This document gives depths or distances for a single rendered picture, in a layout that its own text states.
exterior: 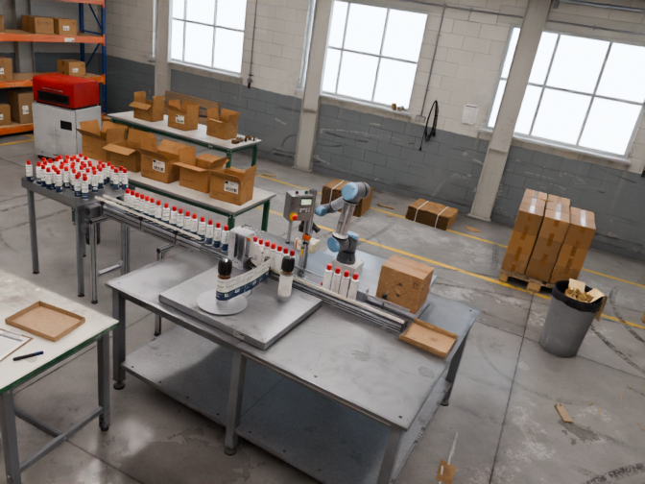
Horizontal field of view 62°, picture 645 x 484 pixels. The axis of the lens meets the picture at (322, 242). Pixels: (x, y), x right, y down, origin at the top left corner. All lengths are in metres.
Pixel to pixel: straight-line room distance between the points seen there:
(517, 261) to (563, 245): 0.53
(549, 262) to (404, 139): 3.45
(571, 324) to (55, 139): 7.12
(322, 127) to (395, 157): 1.40
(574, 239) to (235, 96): 6.42
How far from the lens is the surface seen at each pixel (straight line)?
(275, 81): 9.84
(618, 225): 8.87
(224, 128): 7.76
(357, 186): 3.72
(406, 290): 3.65
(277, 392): 3.80
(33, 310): 3.55
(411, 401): 2.96
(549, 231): 6.55
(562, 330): 5.46
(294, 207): 3.63
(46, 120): 8.80
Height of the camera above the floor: 2.62
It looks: 23 degrees down
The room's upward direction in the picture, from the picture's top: 9 degrees clockwise
